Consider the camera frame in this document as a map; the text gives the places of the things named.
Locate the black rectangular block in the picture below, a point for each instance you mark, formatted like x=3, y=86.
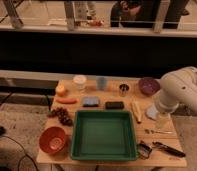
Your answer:
x=114, y=105

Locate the black handled peeler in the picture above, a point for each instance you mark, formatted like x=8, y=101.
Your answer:
x=168, y=149

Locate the green plastic tray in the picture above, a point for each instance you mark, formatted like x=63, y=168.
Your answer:
x=103, y=135

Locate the small metal cup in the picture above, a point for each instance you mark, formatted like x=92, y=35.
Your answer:
x=123, y=89

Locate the white lidded cup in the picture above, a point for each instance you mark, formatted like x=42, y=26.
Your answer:
x=80, y=81

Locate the wooden table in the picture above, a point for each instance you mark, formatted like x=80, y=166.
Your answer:
x=157, y=158

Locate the light blue cup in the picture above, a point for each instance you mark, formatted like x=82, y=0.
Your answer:
x=101, y=83

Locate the orange carrot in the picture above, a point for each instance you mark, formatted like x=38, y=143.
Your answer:
x=66, y=100

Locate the metal fork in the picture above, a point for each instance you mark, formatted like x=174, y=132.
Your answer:
x=158, y=132

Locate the bunch of dark grapes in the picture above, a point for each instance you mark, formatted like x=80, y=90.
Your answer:
x=62, y=114

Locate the orange bowl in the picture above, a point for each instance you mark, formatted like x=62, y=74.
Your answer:
x=52, y=140

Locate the purple bowl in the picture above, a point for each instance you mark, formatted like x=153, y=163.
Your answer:
x=148, y=86

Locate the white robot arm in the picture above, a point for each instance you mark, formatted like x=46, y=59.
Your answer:
x=179, y=86

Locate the metal clip tool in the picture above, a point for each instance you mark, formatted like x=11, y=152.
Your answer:
x=144, y=150

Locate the person in background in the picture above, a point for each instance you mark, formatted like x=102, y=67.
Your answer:
x=142, y=13

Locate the blue sponge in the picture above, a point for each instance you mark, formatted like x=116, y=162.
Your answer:
x=90, y=102

